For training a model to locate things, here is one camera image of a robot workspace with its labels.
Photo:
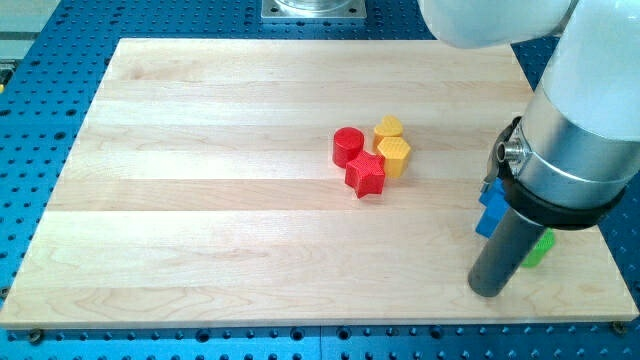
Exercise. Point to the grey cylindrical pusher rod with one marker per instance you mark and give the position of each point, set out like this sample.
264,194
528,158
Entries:
511,242

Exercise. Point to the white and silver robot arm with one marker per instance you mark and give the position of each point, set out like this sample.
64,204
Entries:
566,161

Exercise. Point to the green cylinder block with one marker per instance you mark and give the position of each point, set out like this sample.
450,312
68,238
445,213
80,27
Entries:
539,251

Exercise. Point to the blue block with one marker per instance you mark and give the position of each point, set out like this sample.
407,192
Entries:
495,208

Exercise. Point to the yellow hexagon block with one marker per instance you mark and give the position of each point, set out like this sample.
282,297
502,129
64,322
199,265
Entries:
396,152

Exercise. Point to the red star block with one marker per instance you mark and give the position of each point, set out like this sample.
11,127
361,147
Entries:
365,174

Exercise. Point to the yellow heart block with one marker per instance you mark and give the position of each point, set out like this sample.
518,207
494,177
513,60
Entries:
389,126

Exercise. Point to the red cylinder block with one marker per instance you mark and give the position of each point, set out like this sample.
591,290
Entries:
348,142

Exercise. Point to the light wooden board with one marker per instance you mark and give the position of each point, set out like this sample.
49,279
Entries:
201,192

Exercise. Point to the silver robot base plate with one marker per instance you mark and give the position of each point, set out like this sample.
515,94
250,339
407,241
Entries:
313,9

